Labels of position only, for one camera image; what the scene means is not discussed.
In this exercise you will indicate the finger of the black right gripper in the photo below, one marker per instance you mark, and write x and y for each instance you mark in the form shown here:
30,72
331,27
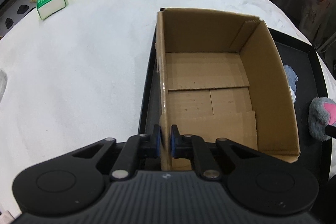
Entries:
330,131

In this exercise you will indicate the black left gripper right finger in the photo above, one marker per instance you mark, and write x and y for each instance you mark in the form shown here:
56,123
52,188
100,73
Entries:
196,150

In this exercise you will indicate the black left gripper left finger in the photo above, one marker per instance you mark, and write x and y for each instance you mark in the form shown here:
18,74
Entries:
134,154

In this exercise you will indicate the grey pink plush toy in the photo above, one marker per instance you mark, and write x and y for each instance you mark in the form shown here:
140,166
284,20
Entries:
321,114

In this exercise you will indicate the blue denim plush toy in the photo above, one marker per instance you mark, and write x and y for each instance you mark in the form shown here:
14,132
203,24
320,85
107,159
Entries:
292,79

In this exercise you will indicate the brown cardboard box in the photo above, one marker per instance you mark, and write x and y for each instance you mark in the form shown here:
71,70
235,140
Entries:
221,76

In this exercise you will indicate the cream tote bag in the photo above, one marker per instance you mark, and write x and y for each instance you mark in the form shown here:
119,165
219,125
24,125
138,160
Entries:
314,17

